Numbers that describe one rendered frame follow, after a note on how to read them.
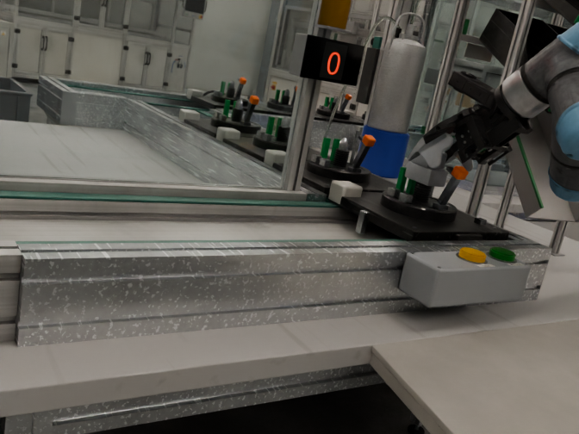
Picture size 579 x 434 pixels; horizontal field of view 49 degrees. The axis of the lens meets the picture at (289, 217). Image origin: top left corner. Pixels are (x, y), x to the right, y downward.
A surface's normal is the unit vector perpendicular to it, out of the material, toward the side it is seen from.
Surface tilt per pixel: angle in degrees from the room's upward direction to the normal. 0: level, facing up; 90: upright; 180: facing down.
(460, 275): 90
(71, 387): 90
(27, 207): 90
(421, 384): 0
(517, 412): 0
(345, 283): 90
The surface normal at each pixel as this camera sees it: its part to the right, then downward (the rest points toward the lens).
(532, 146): 0.39, -0.45
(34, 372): 0.19, -0.95
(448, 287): 0.52, 0.32
